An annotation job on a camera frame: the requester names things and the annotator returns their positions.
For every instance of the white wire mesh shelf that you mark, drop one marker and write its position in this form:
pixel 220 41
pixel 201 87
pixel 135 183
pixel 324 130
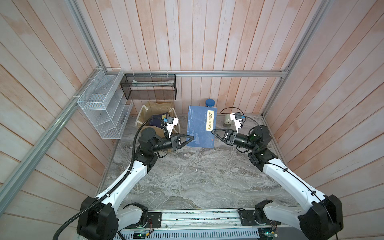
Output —
pixel 104 103

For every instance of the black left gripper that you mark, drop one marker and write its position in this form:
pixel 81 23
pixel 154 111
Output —
pixel 177 144

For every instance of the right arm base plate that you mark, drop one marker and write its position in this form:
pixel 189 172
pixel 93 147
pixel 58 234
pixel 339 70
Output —
pixel 249 218

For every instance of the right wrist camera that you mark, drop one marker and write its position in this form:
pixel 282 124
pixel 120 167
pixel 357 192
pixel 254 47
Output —
pixel 237 118

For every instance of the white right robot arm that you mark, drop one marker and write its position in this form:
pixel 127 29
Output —
pixel 318 216

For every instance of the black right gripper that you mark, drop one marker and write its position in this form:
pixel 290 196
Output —
pixel 231 138

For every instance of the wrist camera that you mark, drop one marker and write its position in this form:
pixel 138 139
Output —
pixel 168 125
pixel 237 118

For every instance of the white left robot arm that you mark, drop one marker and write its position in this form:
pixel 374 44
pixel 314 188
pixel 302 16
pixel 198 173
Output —
pixel 100 217

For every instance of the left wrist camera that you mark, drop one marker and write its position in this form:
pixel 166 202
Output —
pixel 168 125

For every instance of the tan canvas bag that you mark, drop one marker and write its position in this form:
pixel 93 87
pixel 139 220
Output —
pixel 155 110

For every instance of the clear pencil tube blue lid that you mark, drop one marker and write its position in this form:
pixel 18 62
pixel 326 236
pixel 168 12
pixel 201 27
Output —
pixel 210 103

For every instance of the navy book yellow label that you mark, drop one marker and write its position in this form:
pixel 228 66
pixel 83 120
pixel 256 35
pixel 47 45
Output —
pixel 201 121
pixel 159 118

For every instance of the black mesh wall basket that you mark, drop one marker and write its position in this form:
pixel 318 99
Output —
pixel 149 87

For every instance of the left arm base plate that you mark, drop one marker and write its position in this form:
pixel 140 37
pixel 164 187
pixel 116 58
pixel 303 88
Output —
pixel 152 219

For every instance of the aluminium front rail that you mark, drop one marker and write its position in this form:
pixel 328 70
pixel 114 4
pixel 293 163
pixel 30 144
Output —
pixel 204 219

